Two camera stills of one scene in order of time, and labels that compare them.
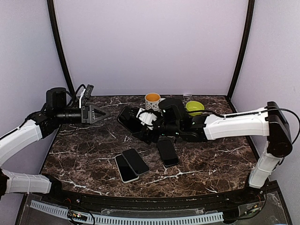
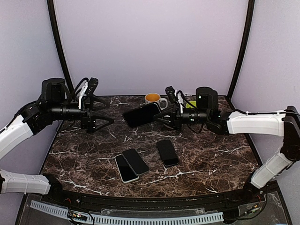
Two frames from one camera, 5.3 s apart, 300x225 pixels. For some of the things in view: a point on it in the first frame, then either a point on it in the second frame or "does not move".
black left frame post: [63, 52] does not move
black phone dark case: [168, 152] does not move
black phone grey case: [136, 161] does not move
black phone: [127, 117] -> [141, 116]
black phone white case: [126, 174] does not move
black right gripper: [146, 137] -> [176, 122]
